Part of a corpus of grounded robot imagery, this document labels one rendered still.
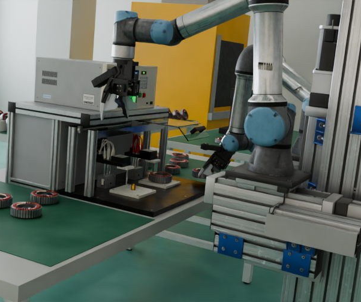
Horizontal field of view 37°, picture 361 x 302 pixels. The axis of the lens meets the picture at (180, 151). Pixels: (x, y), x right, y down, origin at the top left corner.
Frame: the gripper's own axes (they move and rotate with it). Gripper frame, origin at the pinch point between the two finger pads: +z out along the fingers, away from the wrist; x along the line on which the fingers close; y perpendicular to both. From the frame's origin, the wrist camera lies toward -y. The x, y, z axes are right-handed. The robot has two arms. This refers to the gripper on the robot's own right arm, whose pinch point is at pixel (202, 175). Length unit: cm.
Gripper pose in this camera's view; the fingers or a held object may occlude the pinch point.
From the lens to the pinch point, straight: 274.7
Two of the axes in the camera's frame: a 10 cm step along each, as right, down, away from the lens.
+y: 7.3, 5.9, -3.3
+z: -4.9, 8.0, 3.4
